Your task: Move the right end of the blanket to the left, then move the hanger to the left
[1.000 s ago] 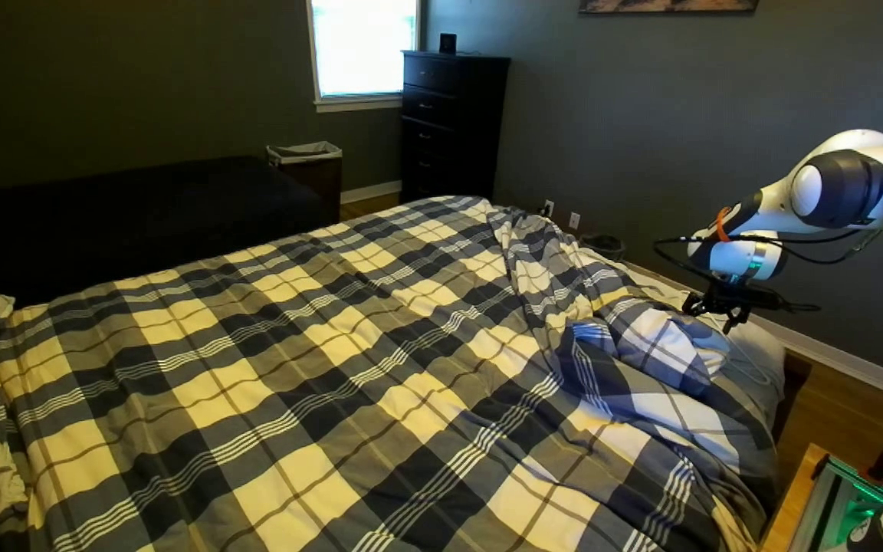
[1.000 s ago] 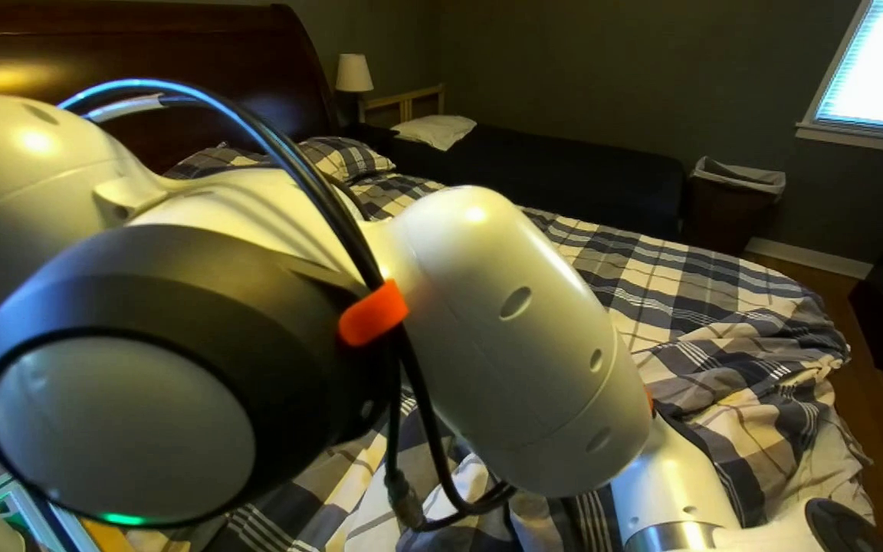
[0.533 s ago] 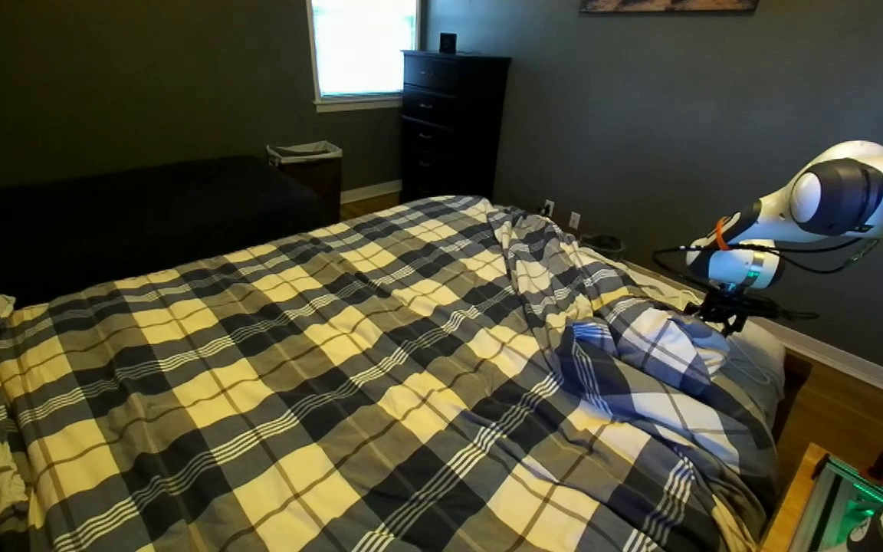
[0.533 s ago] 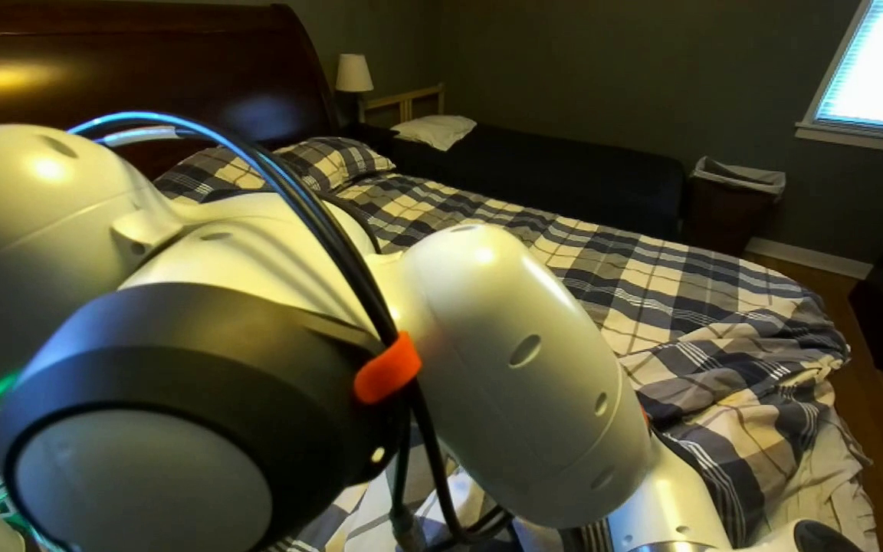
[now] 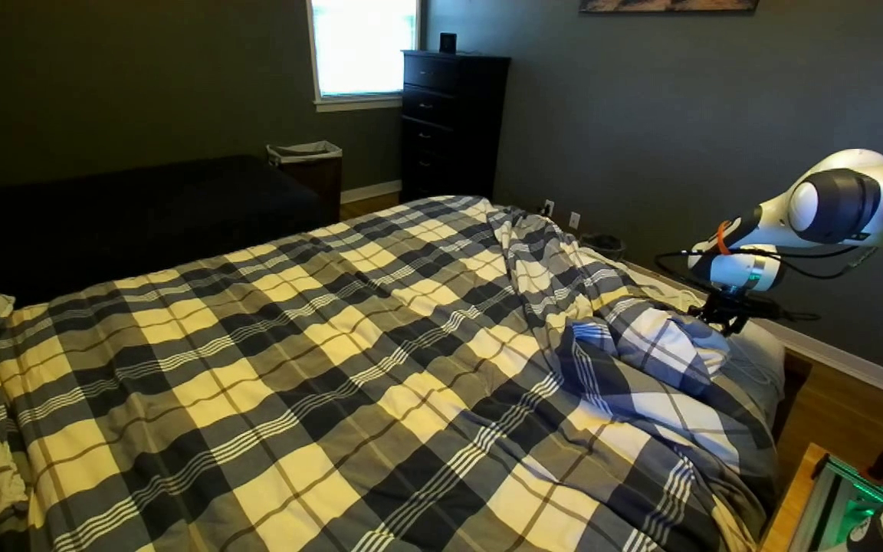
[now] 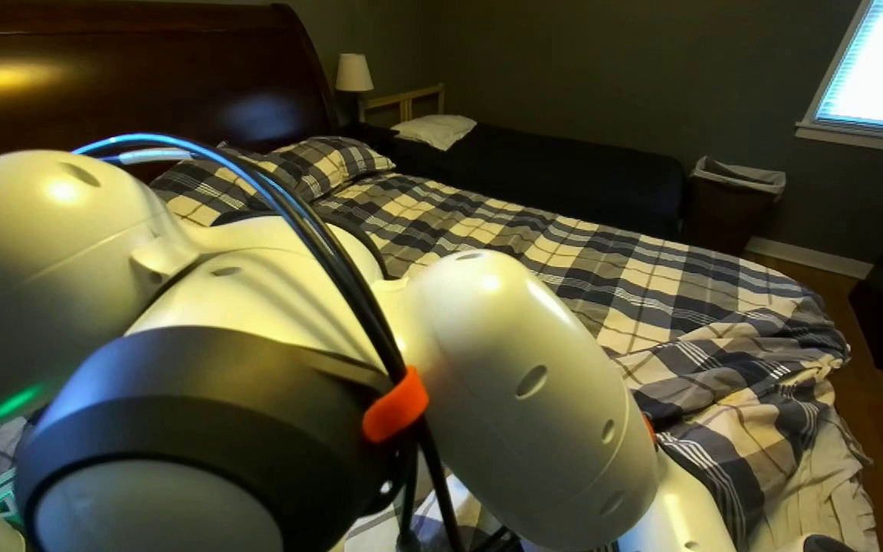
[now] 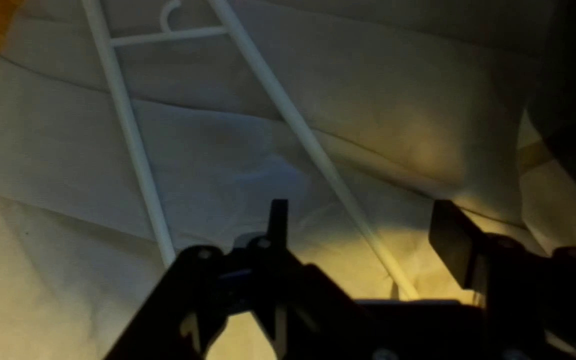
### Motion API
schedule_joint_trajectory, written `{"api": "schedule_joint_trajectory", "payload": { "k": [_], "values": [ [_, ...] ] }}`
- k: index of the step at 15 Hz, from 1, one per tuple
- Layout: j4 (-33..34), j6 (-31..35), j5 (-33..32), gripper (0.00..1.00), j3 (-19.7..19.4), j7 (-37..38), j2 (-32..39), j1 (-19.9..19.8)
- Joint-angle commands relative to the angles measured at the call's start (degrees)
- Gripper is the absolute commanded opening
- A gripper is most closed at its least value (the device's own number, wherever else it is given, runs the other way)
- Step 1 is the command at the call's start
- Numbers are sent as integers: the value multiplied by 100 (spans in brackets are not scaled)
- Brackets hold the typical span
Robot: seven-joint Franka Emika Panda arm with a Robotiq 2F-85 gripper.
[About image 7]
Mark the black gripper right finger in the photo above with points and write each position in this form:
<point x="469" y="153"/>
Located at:
<point x="534" y="293"/>

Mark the white plastic clothes hanger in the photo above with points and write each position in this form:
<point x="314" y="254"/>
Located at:
<point x="129" y="127"/>

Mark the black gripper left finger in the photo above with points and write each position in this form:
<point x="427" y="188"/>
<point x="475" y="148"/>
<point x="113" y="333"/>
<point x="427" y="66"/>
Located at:
<point x="234" y="293"/>

